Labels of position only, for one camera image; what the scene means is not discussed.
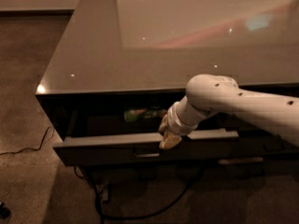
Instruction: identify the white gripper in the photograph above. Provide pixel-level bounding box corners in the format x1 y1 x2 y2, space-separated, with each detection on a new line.
158 102 197 149

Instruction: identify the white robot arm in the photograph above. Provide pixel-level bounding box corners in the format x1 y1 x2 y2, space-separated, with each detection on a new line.
159 74 299 149

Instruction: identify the grey drawer cabinet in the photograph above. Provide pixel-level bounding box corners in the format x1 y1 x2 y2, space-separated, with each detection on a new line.
36 0 298 182

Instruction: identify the green snack bag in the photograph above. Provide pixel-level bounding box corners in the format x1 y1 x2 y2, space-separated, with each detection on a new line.
123 108 167 122

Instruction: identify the black plug on floor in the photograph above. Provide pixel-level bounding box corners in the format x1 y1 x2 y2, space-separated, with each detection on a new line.
0 202 10 219

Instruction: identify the thick black floor cable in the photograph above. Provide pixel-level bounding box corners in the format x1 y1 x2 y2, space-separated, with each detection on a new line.
73 165 204 224

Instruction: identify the thin black floor cable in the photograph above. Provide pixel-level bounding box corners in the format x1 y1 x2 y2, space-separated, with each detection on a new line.
0 125 55 157

